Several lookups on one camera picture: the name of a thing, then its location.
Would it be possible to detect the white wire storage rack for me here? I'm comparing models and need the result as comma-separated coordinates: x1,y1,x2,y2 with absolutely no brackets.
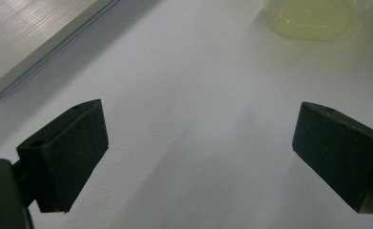
0,0,122,101

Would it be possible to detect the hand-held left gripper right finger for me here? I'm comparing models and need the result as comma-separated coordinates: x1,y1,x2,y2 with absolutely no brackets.
291,101,373,215

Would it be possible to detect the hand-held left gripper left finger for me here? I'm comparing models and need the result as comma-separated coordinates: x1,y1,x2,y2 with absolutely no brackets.
16,98,110,214

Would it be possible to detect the green translucent bowl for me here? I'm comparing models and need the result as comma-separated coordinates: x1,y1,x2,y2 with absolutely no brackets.
263,0,363,42

